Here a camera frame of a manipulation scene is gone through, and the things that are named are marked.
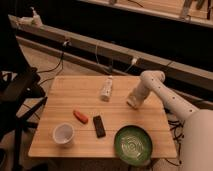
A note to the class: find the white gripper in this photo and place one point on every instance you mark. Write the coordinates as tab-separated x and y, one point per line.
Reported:
137	97

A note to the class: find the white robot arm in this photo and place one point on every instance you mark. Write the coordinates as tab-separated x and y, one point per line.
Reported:
197	146

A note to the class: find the green ceramic plate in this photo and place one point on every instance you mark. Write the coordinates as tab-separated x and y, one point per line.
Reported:
133	145

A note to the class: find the white tube bottle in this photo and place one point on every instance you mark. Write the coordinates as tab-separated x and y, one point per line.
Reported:
106	89

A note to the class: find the black rectangular bar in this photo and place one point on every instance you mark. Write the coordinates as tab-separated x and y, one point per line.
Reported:
99	127

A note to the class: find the orange carrot toy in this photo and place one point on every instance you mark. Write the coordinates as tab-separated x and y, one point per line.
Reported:
81	117

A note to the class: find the wooden table board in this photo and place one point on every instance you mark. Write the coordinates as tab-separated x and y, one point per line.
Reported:
81	93

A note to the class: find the black chair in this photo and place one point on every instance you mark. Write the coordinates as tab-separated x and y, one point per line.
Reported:
23	86

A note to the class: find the white spray bottle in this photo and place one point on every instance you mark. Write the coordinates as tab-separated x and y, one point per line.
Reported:
36	18

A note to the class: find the white plug with cable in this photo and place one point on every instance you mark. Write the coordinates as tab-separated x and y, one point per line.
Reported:
133	62

